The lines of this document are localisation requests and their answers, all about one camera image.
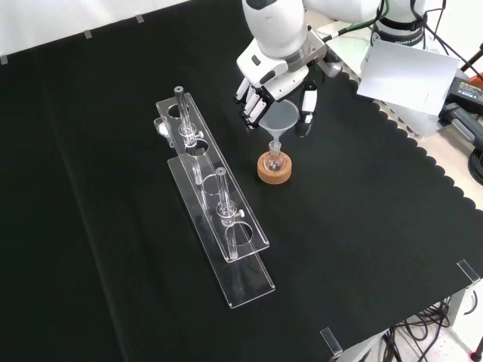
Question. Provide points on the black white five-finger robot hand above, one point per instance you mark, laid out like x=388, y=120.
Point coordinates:
x=264, y=71

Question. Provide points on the clear plastic funnel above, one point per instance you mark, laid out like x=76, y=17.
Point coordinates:
x=279, y=117

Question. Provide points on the small round-bottom glass flask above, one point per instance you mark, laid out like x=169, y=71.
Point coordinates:
x=273, y=162

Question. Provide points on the clear acrylic funnel stand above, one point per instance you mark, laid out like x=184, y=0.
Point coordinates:
x=226, y=230

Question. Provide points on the clear tape strip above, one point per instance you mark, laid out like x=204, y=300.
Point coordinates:
x=3, y=60
x=87, y=34
x=139, y=18

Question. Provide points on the white paper board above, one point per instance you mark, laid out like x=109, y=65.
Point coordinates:
x=407, y=79

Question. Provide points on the black bench cloth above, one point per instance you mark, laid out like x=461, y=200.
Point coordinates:
x=377, y=196

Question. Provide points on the black power adapter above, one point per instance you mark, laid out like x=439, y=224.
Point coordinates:
x=466, y=92

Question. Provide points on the red black tripod leg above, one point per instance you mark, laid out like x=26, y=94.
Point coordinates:
x=473, y=64

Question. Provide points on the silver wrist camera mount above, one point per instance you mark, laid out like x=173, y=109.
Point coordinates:
x=324, y=56

